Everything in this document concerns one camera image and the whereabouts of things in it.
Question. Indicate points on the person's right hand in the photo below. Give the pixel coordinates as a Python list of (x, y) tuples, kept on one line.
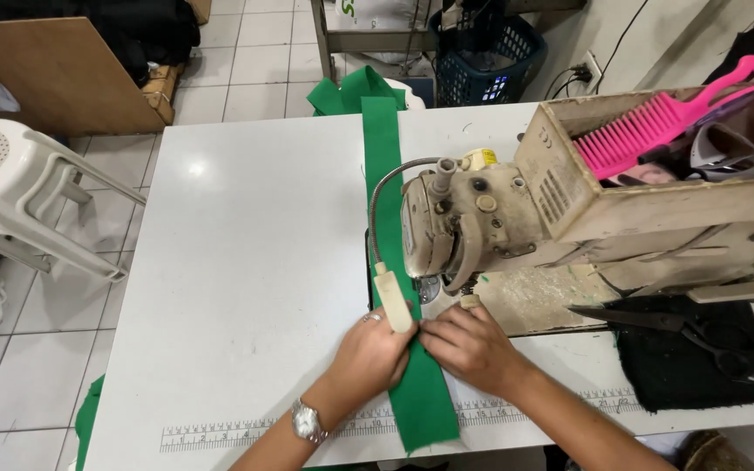
[(475, 353)]

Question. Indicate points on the person's left hand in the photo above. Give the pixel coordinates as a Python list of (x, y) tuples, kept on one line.
[(364, 363)]

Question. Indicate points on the long green fabric strip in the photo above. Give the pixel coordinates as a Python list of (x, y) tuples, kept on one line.
[(387, 190)]

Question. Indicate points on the gooseneck sewing machine lamp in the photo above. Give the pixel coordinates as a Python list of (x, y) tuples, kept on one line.
[(393, 297)]

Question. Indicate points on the silver wristwatch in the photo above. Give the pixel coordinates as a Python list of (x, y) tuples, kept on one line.
[(307, 422)]

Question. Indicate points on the beige industrial sewing machine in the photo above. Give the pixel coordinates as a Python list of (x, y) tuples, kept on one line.
[(482, 216)]

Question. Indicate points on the printed measuring tape strip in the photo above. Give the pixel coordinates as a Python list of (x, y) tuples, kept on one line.
[(246, 435)]

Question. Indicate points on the black fabric scissors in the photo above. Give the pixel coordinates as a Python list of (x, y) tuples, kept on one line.
[(665, 322)]

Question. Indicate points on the small yellow-labelled white container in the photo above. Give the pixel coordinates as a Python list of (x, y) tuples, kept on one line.
[(480, 159)]

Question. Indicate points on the black cloth piece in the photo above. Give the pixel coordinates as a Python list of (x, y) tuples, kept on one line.
[(678, 379)]

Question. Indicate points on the beige tray box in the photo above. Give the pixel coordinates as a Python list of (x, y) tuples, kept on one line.
[(645, 209)]

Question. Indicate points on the blue plastic laundry basket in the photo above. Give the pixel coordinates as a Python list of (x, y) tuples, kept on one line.
[(475, 72)]

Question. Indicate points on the green fabric piece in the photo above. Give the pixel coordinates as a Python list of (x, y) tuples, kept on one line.
[(88, 418)]

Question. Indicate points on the pink plastic comb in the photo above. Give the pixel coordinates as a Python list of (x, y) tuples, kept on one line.
[(652, 127)]

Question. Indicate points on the white-framed glasses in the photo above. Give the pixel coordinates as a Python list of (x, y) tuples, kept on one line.
[(737, 160)]

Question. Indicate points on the white plastic bag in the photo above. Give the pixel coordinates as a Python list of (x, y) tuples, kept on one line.
[(383, 16)]

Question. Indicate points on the dark brown cloth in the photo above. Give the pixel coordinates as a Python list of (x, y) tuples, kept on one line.
[(740, 121)]

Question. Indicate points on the white plastic stool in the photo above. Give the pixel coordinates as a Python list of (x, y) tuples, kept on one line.
[(17, 196)]

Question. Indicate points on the brown wooden board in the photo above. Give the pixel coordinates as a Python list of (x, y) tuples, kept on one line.
[(69, 78)]

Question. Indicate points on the pile of black fabric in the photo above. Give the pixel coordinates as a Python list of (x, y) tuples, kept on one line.
[(122, 29)]

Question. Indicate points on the white wall power outlet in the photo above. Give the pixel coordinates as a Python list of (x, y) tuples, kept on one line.
[(590, 70)]

